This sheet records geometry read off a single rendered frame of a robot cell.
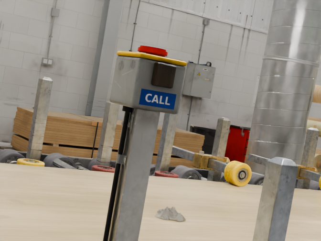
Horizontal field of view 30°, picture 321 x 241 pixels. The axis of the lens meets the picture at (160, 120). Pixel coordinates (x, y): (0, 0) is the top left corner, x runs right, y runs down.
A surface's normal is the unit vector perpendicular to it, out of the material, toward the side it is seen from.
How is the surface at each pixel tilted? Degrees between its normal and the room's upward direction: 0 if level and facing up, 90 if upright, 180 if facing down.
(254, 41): 90
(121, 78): 90
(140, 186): 90
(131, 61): 90
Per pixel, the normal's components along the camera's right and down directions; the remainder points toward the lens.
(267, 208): -0.85, -0.12
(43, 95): 0.49, 0.13
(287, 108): -0.02, 0.05
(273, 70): -0.71, -0.08
